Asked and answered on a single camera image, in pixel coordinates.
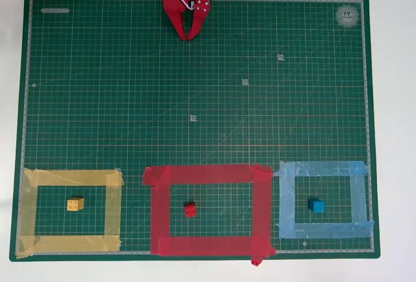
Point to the red toy brick cube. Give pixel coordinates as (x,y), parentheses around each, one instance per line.
(190,210)

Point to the blue toy brick cube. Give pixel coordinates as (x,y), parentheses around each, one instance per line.
(317,206)

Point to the green cutting mat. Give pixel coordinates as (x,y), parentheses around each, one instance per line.
(195,100)

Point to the yellow toy brick cube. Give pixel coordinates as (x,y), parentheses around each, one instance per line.
(74,204)

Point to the yellow tape square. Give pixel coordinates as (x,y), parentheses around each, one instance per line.
(27,207)

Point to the blue tape square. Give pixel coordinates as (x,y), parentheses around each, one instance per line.
(287,200)

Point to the red tape square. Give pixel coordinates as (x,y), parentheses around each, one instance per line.
(161,210)

